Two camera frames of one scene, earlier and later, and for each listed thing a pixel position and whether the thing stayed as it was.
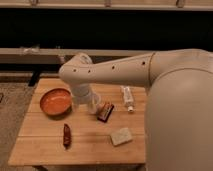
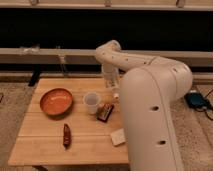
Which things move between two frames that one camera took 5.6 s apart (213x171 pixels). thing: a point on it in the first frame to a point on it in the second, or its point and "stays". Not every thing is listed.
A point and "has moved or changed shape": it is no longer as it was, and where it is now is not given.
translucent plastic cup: x=93 y=100 stays
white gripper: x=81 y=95 to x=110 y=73
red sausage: x=66 y=136 stays
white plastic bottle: x=128 y=95 has moved or changed shape
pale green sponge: x=123 y=136 stays
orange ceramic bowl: x=57 y=102 stays
